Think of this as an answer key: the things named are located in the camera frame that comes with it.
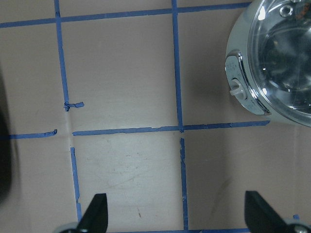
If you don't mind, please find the glass pot lid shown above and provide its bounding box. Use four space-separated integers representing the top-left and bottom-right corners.
248 0 311 126

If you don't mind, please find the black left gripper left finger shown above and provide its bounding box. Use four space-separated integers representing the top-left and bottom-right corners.
76 193 108 233

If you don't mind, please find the brown paper table mat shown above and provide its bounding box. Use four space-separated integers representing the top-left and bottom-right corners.
0 0 311 233

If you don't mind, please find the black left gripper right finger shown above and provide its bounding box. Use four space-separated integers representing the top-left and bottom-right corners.
244 191 299 233

